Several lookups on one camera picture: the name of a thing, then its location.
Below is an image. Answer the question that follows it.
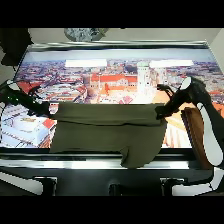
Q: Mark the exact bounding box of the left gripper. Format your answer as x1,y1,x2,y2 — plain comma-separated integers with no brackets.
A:
32,101,52,118

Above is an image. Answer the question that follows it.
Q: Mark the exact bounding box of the olive green T-shirt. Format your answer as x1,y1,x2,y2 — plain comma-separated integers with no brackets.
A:
48,101,168,170

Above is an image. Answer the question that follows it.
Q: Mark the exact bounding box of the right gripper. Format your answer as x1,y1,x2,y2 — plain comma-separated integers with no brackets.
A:
154,94,184,120

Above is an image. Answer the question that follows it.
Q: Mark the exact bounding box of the brown garment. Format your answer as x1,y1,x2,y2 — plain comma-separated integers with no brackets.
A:
181,106,214,171

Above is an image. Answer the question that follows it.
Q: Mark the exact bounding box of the silver frame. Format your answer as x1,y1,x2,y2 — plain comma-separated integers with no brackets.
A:
0,150,224,197

